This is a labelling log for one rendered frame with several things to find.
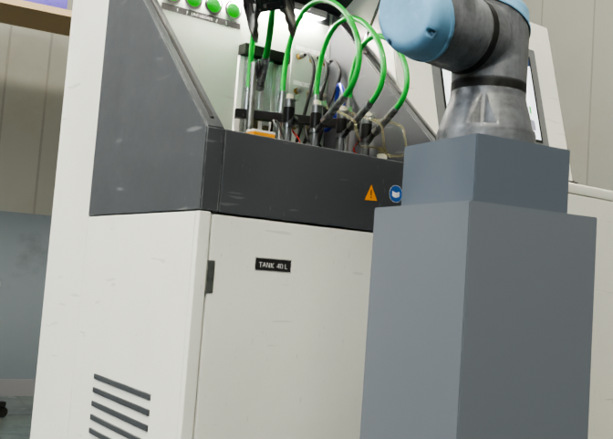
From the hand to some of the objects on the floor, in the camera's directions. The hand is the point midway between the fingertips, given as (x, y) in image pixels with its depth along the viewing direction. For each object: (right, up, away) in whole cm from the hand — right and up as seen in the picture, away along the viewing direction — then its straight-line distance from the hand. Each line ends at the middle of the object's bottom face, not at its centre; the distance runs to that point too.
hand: (274, 33), depth 177 cm
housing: (-3, -126, +66) cm, 142 cm away
